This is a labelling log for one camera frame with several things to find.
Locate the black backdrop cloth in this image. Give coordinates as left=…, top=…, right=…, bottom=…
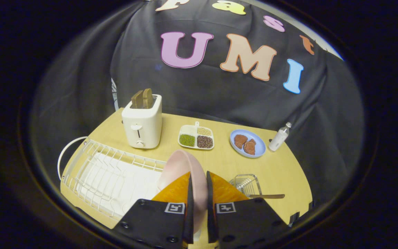
left=30, top=0, right=365, bottom=208

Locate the white wire dish rack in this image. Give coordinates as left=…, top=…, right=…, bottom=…
left=57, top=136, right=167, bottom=220

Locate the white toaster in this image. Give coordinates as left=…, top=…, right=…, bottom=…
left=122, top=94, right=163, bottom=149

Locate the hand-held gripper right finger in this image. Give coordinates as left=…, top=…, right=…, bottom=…
left=206, top=171, right=288, bottom=249

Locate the blue plate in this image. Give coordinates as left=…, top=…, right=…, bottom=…
left=230, top=129, right=266, bottom=158

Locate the brown toast slice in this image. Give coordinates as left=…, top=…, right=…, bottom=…
left=142, top=88, right=154, bottom=108
left=131, top=90, right=144, bottom=109

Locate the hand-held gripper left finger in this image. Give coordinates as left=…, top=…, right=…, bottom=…
left=112, top=172, right=195, bottom=249

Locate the brown meat piece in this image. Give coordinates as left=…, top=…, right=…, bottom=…
left=234, top=134, right=248, bottom=149
left=243, top=139, right=257, bottom=155

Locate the pink plate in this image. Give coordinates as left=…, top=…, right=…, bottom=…
left=157, top=149, right=209, bottom=233

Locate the white divided tray with grains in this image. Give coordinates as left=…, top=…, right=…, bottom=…
left=178, top=121, right=215, bottom=150

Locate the small white bottle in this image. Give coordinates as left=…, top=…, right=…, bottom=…
left=268, top=122, right=292, bottom=152

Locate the wire basket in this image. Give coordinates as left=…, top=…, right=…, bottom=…
left=229, top=174, right=263, bottom=196

